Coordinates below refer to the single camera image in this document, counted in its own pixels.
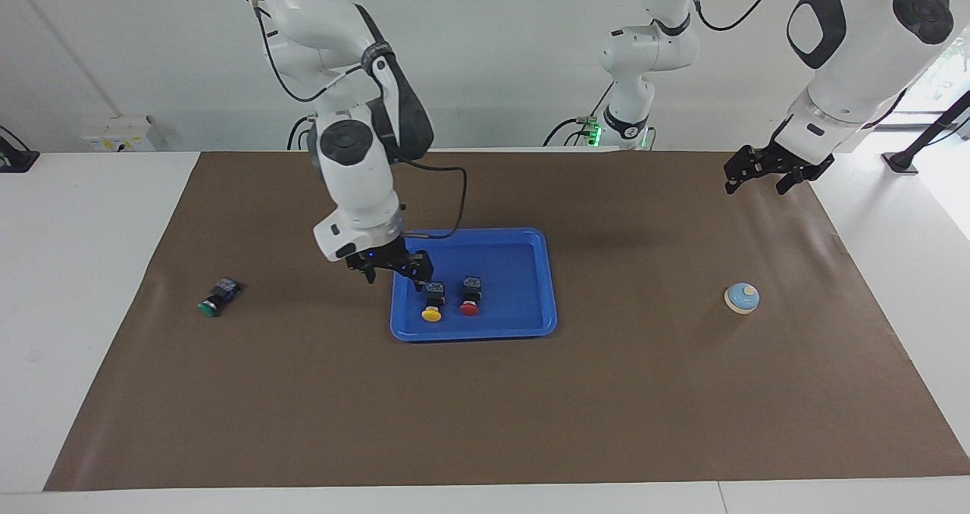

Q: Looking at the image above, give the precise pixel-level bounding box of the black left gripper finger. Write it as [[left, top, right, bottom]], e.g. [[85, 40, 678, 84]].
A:
[[774, 152, 837, 196], [723, 143, 768, 196]]

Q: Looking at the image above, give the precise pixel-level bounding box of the yellow push button switch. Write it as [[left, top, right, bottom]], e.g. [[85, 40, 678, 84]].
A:
[[421, 281, 448, 323]]

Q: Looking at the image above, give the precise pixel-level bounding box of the red push button switch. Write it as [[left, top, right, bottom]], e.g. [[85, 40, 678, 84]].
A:
[[458, 276, 484, 318]]

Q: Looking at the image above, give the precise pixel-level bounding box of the green push button switch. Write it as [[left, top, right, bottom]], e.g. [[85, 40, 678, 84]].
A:
[[197, 277, 242, 318]]

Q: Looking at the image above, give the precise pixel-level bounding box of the blue plastic tray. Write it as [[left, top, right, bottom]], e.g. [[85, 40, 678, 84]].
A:
[[390, 227, 559, 343]]

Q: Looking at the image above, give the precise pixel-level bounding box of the light blue desk bell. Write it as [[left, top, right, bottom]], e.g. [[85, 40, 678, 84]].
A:
[[724, 282, 761, 315]]

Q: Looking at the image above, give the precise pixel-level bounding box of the brown paper table mat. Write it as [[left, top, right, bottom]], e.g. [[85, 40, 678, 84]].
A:
[[43, 149, 970, 492]]

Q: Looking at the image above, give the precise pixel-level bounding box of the small black stand base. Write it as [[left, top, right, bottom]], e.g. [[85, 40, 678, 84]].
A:
[[0, 126, 40, 172]]

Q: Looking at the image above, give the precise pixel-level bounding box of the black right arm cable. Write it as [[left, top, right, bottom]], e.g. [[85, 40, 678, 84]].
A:
[[242, 0, 468, 240]]

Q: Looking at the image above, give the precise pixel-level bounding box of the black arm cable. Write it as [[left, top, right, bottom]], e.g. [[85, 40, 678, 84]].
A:
[[684, 0, 959, 121], [242, 0, 468, 240]]

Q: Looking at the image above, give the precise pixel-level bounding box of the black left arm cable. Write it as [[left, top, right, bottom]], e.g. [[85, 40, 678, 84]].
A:
[[684, 0, 959, 121]]

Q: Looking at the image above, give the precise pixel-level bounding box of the black base cable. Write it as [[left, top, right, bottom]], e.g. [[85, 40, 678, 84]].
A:
[[543, 82, 616, 148], [286, 114, 316, 151]]

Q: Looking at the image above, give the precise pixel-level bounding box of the white wall socket box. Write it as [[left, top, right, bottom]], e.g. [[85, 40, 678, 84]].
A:
[[82, 116, 156, 152]]

